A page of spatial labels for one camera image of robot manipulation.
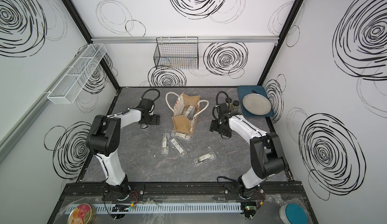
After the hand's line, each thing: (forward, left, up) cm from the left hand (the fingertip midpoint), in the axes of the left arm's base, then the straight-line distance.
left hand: (151, 120), depth 101 cm
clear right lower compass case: (-19, -20, +2) cm, 28 cm away
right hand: (-10, -43, +6) cm, 45 cm away
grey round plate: (+13, -73, +5) cm, 75 cm away
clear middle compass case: (-17, -12, +2) cm, 21 cm away
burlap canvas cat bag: (+9, -23, +3) cm, 24 cm away
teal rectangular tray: (+29, -68, +1) cm, 74 cm away
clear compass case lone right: (-26, -35, +2) cm, 44 cm away
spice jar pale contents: (+9, -51, +12) cm, 53 cm away
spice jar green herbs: (+9, -57, +10) cm, 58 cm away
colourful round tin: (-51, +18, +3) cm, 55 cm away
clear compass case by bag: (-12, -22, +3) cm, 25 cm away
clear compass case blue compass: (+3, -26, +6) cm, 27 cm away
